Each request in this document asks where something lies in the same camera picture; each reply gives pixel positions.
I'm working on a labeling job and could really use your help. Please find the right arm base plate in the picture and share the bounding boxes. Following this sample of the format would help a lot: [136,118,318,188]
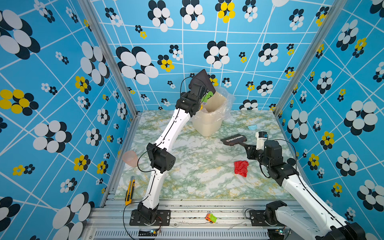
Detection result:
[249,210,269,227]

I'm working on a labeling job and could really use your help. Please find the aluminium frame rail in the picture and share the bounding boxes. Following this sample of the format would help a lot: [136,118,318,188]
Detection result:
[82,200,327,240]

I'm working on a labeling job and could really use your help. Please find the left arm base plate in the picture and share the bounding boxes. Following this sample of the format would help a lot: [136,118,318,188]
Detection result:
[129,210,171,226]

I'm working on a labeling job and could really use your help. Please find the black round cap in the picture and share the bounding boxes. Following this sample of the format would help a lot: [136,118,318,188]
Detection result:
[287,158,297,166]

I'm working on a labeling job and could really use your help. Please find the green crumpled paper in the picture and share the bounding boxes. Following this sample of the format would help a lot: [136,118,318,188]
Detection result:
[202,92,214,103]

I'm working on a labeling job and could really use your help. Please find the red crumpled paper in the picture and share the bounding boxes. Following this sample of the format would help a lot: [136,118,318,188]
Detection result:
[234,161,249,178]

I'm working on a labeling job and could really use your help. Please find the black dustpan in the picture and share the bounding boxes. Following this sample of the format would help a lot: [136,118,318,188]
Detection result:
[189,69,216,94]

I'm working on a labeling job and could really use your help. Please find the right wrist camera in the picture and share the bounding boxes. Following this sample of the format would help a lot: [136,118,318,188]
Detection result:
[255,131,268,150]

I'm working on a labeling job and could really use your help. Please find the yellow utility knife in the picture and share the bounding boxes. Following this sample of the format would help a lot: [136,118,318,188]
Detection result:
[125,176,135,206]

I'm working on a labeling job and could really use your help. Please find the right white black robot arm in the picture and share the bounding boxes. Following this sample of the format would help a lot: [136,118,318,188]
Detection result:
[241,140,366,240]

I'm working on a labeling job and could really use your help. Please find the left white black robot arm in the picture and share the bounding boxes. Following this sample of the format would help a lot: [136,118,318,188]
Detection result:
[137,84,207,224]

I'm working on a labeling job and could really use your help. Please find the beige trash bin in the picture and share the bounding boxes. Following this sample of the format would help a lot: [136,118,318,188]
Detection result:
[192,91,227,137]

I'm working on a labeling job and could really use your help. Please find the pink translucent cup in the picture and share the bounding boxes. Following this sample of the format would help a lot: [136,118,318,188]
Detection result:
[122,151,139,168]

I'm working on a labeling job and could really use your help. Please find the black pink hand brush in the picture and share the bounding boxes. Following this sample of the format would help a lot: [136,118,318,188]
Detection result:
[220,134,247,146]

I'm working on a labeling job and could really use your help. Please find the small green orange toy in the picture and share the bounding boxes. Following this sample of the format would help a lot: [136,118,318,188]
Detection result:
[205,213,217,224]

